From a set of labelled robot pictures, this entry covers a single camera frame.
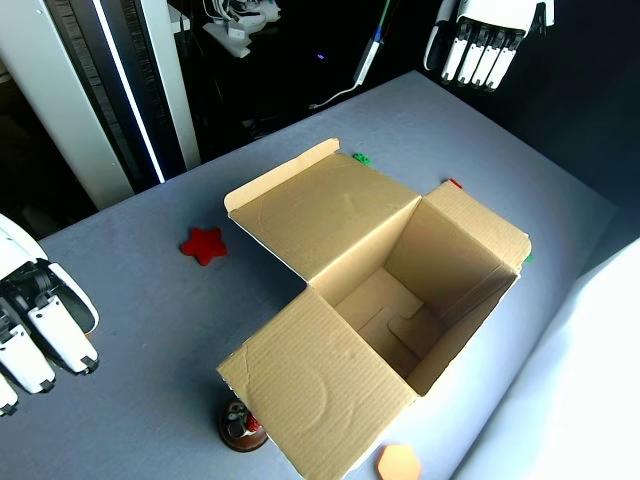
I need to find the brown mushroom figurine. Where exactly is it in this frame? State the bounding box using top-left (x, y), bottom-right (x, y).
top-left (219, 398), bottom-right (270, 453)

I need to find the cardboard box with flaps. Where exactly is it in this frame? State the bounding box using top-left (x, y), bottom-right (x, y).
top-left (215, 138), bottom-right (534, 479)

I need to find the grey table cloth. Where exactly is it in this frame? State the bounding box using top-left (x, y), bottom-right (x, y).
top-left (37, 69), bottom-right (619, 480)

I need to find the red star block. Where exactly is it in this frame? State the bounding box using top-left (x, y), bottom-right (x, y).
top-left (179, 225), bottom-right (229, 268)

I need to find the white cabinet with light strip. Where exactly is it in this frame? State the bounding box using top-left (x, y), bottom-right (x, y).
top-left (0, 0), bottom-right (202, 211)

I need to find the white printed parts stand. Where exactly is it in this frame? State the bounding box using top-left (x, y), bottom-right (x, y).
top-left (201, 0), bottom-right (282, 60)

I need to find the yellow-orange hexagonal block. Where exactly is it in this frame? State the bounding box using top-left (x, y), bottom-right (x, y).
top-left (375, 442), bottom-right (423, 480)

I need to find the white backdrop sheet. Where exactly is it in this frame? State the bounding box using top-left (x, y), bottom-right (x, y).
top-left (449, 238), bottom-right (640, 480)

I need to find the white cable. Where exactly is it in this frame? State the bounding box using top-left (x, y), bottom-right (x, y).
top-left (308, 80), bottom-right (362, 110)

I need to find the grey cable adapter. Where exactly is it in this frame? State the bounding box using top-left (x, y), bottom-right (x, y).
top-left (352, 38), bottom-right (385, 85)

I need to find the green cable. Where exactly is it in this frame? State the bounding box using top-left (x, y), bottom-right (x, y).
top-left (373, 0), bottom-right (393, 42)

